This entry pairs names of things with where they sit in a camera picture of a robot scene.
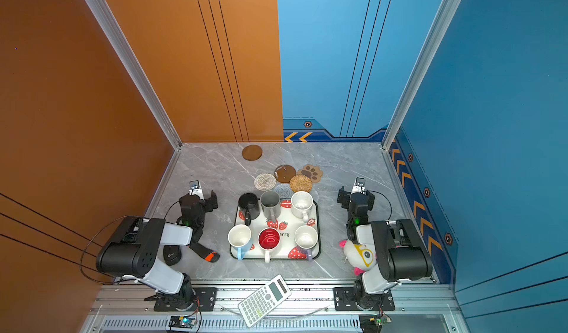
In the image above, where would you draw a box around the grey metal mug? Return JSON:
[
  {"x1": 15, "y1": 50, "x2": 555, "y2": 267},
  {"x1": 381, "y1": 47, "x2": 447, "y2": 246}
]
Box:
[{"x1": 260, "y1": 190, "x2": 281, "y2": 222}]

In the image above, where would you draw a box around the aluminium front rail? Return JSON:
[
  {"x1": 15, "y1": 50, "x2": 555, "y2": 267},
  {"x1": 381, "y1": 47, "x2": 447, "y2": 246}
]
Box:
[{"x1": 80, "y1": 279, "x2": 469, "y2": 332}]

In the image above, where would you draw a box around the white mug purple handle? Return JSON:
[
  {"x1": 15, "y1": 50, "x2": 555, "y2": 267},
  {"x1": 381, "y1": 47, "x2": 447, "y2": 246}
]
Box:
[{"x1": 294, "y1": 225, "x2": 319, "y2": 261}]

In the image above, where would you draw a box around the right circuit board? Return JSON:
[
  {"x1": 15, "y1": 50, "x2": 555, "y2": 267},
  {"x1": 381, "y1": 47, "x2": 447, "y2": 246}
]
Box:
[{"x1": 359, "y1": 315, "x2": 392, "y2": 333}]

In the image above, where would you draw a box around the aluminium corner post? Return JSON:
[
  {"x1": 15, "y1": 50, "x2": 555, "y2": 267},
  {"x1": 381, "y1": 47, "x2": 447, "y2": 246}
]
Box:
[
  {"x1": 381, "y1": 0, "x2": 462, "y2": 151},
  {"x1": 84, "y1": 0, "x2": 183, "y2": 151}
]

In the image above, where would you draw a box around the white speckled mug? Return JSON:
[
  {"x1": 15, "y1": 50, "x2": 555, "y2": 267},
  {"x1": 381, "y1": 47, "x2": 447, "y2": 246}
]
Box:
[{"x1": 291, "y1": 191, "x2": 314, "y2": 224}]

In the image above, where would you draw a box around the paw shaped wooden coaster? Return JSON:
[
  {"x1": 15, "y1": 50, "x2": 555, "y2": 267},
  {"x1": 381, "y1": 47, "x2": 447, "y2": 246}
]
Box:
[{"x1": 297, "y1": 164, "x2": 323, "y2": 184}]

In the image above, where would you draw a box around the white mug blue handle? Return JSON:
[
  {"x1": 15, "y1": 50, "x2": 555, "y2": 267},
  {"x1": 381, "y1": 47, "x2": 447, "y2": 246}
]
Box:
[{"x1": 228, "y1": 224, "x2": 253, "y2": 261}]

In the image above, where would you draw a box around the left aluminium corner post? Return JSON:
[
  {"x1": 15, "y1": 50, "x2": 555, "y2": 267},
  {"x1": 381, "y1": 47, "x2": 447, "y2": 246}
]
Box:
[{"x1": 84, "y1": 0, "x2": 183, "y2": 151}]

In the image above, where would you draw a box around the white scientific calculator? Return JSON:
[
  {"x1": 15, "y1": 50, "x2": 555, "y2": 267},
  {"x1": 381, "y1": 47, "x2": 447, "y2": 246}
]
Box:
[{"x1": 238, "y1": 275, "x2": 291, "y2": 328}]

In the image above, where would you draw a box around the black orange tool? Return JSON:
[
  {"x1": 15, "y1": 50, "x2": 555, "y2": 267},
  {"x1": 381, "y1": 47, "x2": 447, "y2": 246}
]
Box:
[{"x1": 189, "y1": 243, "x2": 220, "y2": 263}]

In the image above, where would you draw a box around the plain brown wooden coaster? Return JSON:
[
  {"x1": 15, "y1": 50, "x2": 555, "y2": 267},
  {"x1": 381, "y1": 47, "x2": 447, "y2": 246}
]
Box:
[{"x1": 242, "y1": 145, "x2": 263, "y2": 161}]

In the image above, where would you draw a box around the black computer mouse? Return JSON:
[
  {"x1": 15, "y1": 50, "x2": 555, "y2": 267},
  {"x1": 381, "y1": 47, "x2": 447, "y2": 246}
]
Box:
[{"x1": 163, "y1": 245, "x2": 182, "y2": 266}]

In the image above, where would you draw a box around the white unicorn plush toy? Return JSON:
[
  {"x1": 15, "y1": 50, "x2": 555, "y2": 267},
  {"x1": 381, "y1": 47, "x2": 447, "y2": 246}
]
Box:
[{"x1": 339, "y1": 240, "x2": 377, "y2": 276}]

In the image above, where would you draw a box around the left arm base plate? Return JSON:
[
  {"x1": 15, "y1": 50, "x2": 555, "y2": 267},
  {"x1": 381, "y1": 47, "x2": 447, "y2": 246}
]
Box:
[{"x1": 144, "y1": 287, "x2": 217, "y2": 312}]

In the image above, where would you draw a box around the circuit board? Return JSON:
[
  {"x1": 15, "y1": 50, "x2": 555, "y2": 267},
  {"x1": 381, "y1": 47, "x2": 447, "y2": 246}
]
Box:
[
  {"x1": 167, "y1": 315, "x2": 199, "y2": 332},
  {"x1": 359, "y1": 315, "x2": 392, "y2": 333}
]

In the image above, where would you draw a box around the left circuit board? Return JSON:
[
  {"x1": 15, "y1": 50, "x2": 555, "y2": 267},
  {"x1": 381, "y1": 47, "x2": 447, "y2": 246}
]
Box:
[{"x1": 167, "y1": 315, "x2": 199, "y2": 332}]

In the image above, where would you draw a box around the right aluminium corner post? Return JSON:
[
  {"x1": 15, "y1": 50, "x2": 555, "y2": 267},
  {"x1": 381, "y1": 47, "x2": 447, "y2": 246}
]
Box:
[{"x1": 381, "y1": 0, "x2": 462, "y2": 151}]

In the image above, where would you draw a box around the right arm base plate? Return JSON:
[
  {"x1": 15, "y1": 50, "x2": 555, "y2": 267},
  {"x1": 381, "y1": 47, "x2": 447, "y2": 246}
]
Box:
[{"x1": 333, "y1": 287, "x2": 396, "y2": 312}]

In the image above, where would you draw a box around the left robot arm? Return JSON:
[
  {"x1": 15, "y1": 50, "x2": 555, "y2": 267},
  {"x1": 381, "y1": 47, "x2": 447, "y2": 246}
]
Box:
[{"x1": 96, "y1": 181, "x2": 220, "y2": 312}]

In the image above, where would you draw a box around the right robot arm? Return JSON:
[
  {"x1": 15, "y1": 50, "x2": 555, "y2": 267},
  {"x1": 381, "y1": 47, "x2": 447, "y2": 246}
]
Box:
[{"x1": 337, "y1": 186, "x2": 433, "y2": 310}]

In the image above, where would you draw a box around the dark brown scratched coaster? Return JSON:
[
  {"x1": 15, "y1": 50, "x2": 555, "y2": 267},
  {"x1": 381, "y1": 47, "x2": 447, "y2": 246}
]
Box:
[{"x1": 274, "y1": 164, "x2": 297, "y2": 184}]

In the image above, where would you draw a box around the red interior mug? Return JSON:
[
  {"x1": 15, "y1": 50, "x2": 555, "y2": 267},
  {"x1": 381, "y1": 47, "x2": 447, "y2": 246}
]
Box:
[{"x1": 257, "y1": 227, "x2": 280, "y2": 263}]

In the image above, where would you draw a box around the black mug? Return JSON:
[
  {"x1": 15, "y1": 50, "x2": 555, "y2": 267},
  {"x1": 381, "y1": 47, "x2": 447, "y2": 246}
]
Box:
[{"x1": 238, "y1": 193, "x2": 260, "y2": 226}]

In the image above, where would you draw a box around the woven rattan coaster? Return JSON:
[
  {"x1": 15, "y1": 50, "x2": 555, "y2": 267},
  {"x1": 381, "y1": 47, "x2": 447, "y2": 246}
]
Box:
[{"x1": 289, "y1": 175, "x2": 313, "y2": 193}]

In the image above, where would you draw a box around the grey blue woven coaster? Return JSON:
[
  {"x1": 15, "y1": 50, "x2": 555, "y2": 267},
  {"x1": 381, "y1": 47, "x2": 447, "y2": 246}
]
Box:
[{"x1": 274, "y1": 184, "x2": 294, "y2": 199}]

